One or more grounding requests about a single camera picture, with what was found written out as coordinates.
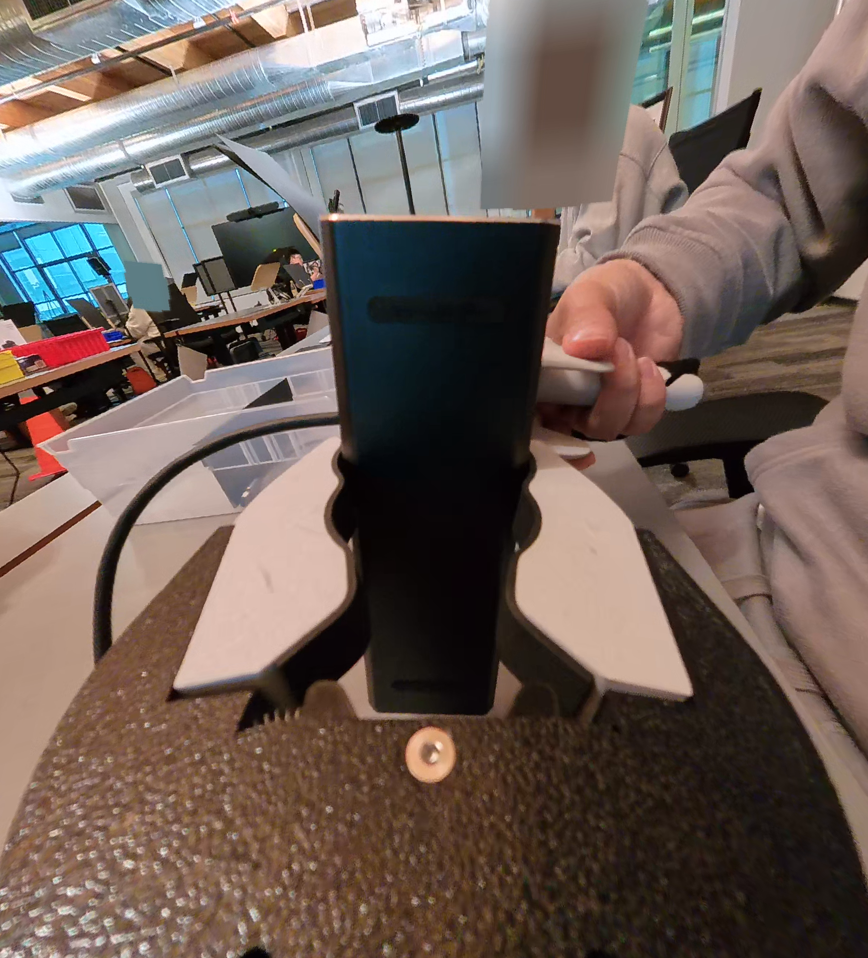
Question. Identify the person's right forearm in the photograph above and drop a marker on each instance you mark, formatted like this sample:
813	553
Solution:
763	224

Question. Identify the white board piece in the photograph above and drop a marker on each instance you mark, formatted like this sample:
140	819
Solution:
193	367

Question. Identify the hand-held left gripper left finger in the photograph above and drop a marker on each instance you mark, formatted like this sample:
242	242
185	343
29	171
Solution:
254	599

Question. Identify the grey metal USB hub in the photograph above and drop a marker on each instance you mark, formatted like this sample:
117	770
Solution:
254	468
434	449

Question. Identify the grey monitor on stand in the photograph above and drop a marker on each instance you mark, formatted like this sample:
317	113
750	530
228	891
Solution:
108	303

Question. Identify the grey angled panel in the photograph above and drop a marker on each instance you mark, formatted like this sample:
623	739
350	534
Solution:
277	179

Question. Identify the orange bag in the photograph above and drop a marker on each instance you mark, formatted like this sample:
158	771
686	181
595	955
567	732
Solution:
144	378

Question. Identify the small framed screen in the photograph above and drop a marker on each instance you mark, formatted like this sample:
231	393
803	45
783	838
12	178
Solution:
213	277

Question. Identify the white air vent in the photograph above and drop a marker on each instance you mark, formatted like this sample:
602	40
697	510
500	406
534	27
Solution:
378	112
168	170
82	197

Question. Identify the black office chair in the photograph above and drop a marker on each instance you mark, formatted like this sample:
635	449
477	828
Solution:
733	430
179	307

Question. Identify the white desk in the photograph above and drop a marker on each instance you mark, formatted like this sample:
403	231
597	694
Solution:
7	636

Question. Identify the orange traffic cone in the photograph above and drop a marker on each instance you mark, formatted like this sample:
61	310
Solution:
45	441

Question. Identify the large black monitor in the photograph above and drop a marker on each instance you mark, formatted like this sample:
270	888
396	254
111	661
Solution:
254	247

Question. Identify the person's right hand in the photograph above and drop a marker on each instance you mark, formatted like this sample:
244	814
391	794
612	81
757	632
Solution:
628	314

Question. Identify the black floor lamp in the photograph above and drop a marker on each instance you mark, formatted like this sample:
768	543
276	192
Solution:
396	122

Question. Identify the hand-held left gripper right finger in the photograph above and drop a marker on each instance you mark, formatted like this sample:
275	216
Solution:
606	599

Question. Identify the large grid window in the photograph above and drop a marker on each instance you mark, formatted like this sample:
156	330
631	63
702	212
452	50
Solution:
60	262

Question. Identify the clear plastic bin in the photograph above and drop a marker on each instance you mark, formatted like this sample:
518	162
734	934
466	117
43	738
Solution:
142	464

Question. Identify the large silver duct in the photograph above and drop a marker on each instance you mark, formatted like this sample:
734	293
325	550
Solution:
179	112

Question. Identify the glass door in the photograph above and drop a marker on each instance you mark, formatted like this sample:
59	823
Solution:
696	60

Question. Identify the thin silver duct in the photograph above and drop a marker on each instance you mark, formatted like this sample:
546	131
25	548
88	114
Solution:
254	142

